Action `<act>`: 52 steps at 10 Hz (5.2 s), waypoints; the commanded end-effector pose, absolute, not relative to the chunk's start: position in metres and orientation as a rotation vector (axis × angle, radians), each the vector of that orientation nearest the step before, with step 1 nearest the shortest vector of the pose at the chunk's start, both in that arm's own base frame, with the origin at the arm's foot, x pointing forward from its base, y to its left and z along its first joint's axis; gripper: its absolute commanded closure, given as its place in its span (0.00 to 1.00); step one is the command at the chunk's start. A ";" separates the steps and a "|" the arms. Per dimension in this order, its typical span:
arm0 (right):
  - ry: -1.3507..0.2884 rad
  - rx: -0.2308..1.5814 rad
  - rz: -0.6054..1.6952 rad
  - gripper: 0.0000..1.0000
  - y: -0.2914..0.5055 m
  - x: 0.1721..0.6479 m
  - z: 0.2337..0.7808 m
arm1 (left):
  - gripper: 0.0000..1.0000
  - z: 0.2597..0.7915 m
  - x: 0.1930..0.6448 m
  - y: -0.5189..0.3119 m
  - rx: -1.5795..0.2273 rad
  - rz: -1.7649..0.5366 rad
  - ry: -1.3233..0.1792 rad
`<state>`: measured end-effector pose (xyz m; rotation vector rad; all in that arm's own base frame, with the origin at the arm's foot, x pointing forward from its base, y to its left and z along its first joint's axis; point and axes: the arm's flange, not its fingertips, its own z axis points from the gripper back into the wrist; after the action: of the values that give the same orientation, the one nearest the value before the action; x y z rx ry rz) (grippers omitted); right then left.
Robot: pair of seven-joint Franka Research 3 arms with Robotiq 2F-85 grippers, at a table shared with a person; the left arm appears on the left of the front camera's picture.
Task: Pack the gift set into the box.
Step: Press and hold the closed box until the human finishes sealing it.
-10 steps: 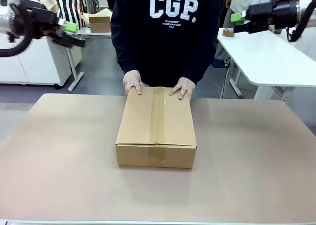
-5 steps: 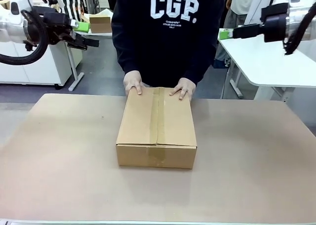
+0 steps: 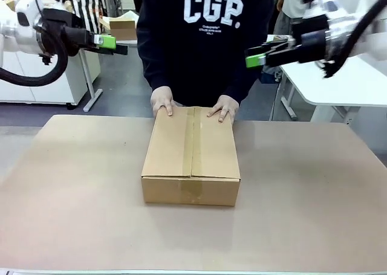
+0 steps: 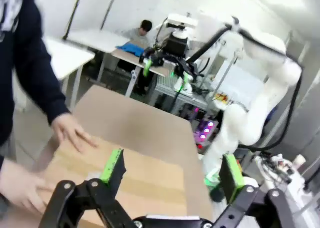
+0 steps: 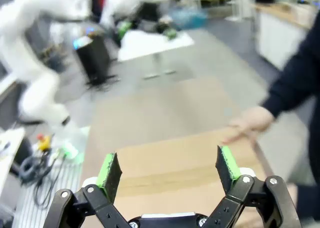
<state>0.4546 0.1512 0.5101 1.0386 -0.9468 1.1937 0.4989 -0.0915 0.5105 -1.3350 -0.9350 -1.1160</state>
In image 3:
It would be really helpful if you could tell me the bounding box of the white open flat box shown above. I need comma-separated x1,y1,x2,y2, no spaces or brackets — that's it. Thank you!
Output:
99,10,140,31

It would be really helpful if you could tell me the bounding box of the white cabinet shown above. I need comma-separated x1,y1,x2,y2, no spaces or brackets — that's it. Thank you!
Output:
0,48,101,106

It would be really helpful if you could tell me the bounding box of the person in black sweatshirt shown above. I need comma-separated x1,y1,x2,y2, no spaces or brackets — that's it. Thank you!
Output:
136,0,275,106

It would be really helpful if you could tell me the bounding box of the brown cardboard shipping box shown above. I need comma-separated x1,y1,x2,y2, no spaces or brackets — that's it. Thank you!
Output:
140,106,242,207

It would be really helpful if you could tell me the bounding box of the brown packing tape strip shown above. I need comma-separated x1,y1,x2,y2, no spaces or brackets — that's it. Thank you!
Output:
180,106,204,204

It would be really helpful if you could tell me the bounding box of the white curved-edge table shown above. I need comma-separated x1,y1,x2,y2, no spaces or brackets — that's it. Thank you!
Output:
265,34,387,126

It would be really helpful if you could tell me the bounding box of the person's left forearm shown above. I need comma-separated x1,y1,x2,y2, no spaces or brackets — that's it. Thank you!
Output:
229,56,263,103

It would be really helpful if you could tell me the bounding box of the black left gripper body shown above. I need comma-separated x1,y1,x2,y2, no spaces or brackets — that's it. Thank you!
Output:
61,26,98,57

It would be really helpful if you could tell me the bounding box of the small brown cardboard box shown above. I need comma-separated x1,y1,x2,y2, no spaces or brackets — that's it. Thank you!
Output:
109,19,138,41

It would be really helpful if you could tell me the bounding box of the person's left hand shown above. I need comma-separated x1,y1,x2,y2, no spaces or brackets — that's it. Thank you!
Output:
207,94,241,125

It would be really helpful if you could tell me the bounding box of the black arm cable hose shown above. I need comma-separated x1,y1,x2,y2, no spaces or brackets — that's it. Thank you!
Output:
324,0,387,80
0,36,69,87

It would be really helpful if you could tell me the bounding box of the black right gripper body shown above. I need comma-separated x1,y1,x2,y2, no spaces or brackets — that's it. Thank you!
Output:
265,29,330,67

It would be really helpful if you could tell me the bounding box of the bystander in white shirt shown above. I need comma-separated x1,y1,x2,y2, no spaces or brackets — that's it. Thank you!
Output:
276,0,307,36

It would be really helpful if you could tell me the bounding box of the black white striped bag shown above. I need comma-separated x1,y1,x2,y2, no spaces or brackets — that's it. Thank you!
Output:
71,0,107,34

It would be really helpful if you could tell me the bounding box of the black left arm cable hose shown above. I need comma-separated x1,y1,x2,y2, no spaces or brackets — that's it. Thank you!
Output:
0,36,69,87

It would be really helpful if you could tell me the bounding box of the person's right forearm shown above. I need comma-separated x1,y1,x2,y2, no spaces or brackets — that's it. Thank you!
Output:
139,53,175,92

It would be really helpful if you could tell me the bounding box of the person's right hand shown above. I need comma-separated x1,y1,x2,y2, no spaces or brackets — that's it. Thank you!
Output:
150,85,178,119

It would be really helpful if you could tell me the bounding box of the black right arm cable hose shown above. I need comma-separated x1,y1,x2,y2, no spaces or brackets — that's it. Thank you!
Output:
324,0,387,80

